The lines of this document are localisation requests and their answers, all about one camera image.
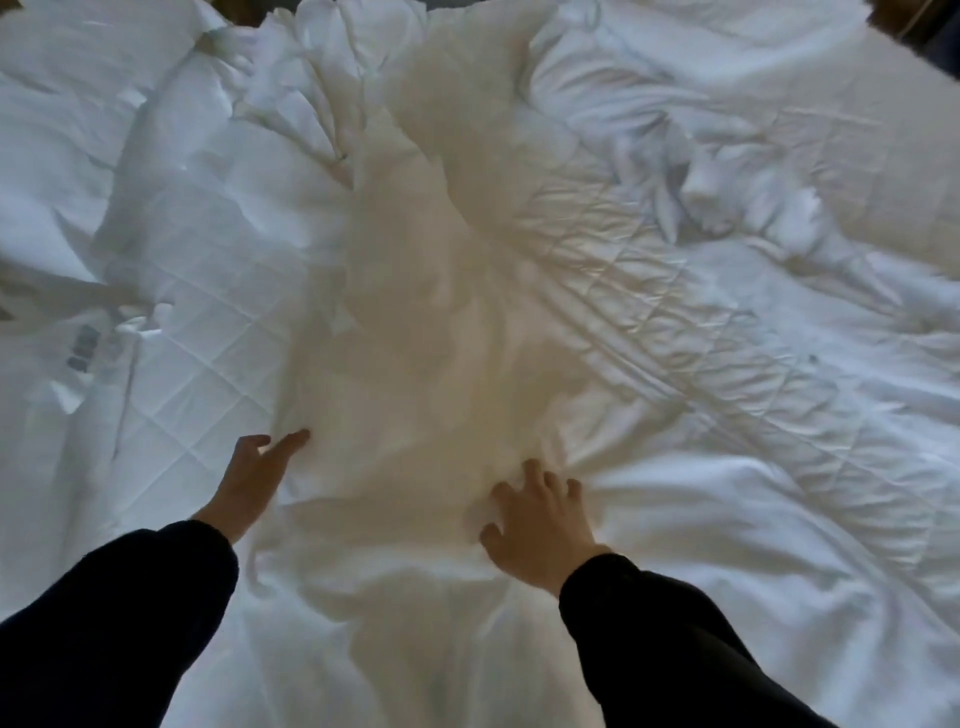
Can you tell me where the quilted white mattress pad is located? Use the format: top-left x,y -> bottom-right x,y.
97,29 -> 960,601

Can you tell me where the person's left hand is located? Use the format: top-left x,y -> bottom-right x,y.
191,427 -> 313,547

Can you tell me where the person's right hand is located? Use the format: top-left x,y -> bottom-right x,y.
478,457 -> 614,601

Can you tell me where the white duvet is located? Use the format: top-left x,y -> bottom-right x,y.
524,0 -> 960,728

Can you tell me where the person's left forearm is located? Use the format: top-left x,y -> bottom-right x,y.
0,518 -> 241,728

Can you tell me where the person's right forearm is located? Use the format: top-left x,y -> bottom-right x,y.
558,553 -> 834,728

